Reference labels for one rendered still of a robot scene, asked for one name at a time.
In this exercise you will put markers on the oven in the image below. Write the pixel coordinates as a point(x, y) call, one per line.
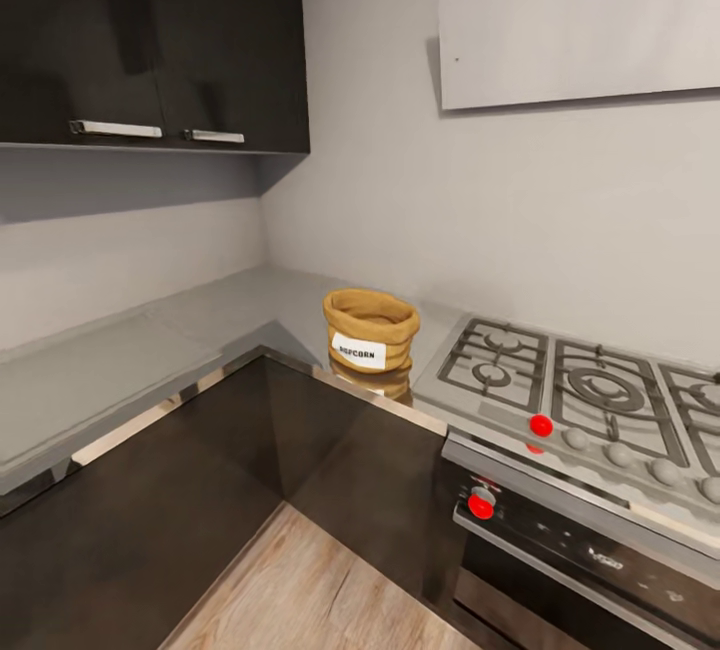
point(524, 565)

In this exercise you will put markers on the popcorn bag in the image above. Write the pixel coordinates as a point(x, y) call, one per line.
point(369, 330)

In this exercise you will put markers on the drop in sink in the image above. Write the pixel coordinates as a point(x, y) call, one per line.
point(49, 395)

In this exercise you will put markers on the burner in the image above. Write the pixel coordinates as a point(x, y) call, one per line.
point(649, 421)

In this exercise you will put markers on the cabinet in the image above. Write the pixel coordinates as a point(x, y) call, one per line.
point(154, 75)

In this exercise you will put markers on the range hood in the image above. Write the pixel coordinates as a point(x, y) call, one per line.
point(497, 52)

